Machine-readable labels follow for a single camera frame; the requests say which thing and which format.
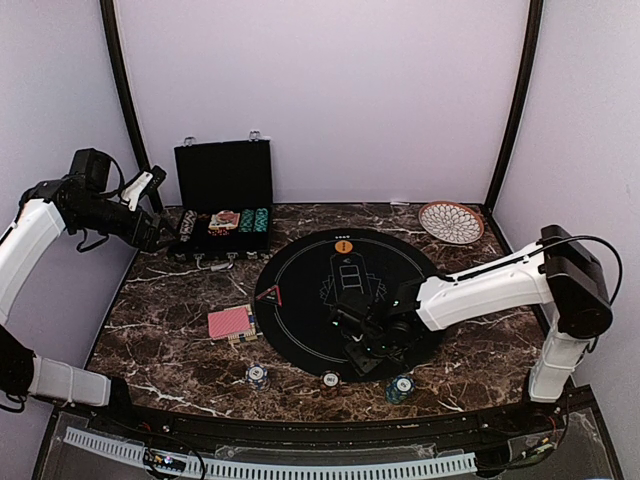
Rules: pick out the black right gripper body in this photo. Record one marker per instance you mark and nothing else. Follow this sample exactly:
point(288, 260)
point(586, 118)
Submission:
point(377, 352)

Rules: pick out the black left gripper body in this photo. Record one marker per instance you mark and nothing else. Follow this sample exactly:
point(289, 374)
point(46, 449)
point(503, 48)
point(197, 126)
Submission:
point(135, 237)

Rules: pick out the blue-green chip stack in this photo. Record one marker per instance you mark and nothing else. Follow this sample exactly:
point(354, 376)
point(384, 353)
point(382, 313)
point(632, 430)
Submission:
point(399, 389)

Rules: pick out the red chip stack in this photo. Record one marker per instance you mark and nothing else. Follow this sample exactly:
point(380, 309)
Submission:
point(330, 384)

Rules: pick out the orange big blind button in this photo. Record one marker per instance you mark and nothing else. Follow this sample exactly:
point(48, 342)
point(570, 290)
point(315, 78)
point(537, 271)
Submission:
point(343, 246)

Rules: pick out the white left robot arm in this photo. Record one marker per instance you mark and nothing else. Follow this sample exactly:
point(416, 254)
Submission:
point(78, 202)

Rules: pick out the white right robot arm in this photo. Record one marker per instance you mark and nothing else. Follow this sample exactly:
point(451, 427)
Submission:
point(554, 270)

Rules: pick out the black poker chip case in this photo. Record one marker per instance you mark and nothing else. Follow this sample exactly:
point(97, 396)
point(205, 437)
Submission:
point(227, 197)

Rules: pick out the round black poker mat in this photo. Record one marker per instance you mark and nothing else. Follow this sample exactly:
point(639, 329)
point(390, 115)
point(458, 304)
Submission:
point(311, 275)

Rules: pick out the red triangular dealer button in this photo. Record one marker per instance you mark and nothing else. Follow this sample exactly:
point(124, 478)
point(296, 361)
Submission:
point(270, 296)

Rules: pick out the red-backed playing card deck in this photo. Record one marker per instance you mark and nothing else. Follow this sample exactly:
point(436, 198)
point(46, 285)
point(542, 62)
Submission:
point(222, 324)

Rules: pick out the patterned ceramic plate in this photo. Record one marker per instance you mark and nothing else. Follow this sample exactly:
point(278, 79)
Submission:
point(451, 222)

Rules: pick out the yellow card deck box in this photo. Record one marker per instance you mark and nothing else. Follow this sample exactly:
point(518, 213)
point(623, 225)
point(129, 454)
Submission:
point(248, 335)

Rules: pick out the blue chip stack left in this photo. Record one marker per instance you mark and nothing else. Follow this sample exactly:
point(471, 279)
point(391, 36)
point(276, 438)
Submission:
point(257, 377)

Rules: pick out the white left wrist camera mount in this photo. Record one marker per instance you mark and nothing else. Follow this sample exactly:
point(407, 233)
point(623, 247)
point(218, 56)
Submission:
point(146, 183)

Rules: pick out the white slotted cable duct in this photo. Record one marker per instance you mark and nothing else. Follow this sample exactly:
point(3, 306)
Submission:
point(232, 462)

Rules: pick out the left black frame post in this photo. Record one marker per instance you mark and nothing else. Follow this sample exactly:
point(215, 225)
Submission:
point(119, 73)

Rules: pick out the black frame post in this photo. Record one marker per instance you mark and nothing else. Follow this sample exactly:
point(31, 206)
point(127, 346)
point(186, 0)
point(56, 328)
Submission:
point(119, 73)
point(530, 42)

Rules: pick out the right black frame post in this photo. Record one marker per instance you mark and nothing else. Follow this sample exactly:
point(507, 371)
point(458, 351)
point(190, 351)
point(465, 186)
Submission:
point(530, 42)

